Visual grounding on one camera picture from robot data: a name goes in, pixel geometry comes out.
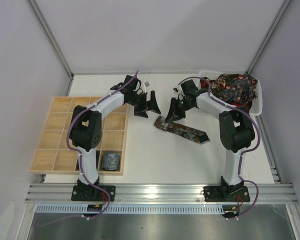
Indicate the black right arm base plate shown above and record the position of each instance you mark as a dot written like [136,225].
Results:
[218,193]

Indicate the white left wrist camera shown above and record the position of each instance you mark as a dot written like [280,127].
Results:
[146,84]

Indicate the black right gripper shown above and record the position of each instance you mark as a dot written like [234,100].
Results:
[179,109]

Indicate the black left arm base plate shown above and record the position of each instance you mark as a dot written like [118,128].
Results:
[88,193]

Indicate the white plastic basket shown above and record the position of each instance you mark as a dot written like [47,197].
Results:
[257,103]

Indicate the pile of dark floral ties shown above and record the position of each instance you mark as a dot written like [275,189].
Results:
[236,89]

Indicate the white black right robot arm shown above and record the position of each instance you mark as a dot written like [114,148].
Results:
[238,132]

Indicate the rolled grey leaf-pattern tie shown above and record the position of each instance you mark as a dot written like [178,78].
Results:
[110,161]

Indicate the aluminium frame rail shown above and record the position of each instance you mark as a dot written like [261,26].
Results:
[161,193]

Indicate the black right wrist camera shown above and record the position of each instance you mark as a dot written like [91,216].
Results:
[189,88]

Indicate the wooden grid organizer tray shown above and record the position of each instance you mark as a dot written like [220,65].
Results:
[52,155]

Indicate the orange grey patterned tie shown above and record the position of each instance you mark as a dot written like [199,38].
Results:
[186,132]

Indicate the slotted grey cable duct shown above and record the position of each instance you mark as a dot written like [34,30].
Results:
[67,208]

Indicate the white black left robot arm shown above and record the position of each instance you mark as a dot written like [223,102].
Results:
[85,130]

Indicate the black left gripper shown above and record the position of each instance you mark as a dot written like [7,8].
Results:
[143,104]

